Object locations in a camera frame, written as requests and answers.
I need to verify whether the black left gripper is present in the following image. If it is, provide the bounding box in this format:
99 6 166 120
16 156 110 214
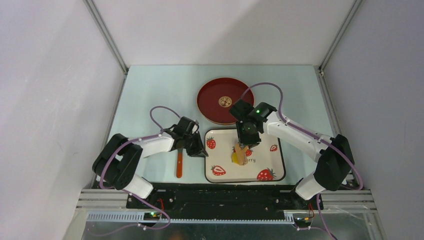
182 131 208 158

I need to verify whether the wooden dough roller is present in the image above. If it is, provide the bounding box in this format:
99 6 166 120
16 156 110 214
234 142 249 166

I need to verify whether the yellow dough piece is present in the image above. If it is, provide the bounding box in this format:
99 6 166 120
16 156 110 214
231 152 239 165

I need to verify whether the white strawberry rectangular tray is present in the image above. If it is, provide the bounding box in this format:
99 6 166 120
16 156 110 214
205 129 286 184

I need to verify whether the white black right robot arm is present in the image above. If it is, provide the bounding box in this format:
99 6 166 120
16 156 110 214
229 99 354 209

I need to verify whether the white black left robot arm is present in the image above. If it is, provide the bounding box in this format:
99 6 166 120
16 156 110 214
92 116 208 208

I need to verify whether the red round tray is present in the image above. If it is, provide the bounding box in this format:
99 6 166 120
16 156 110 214
196 77 248 125

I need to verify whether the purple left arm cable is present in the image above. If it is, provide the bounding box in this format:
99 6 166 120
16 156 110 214
98 105 182 232

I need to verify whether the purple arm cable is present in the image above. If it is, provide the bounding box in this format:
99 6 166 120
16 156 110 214
240 82 365 240
98 105 182 232

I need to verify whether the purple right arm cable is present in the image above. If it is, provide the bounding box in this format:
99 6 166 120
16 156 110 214
240 82 365 240

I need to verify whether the aluminium frame rail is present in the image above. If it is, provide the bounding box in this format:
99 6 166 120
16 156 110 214
76 189 377 225

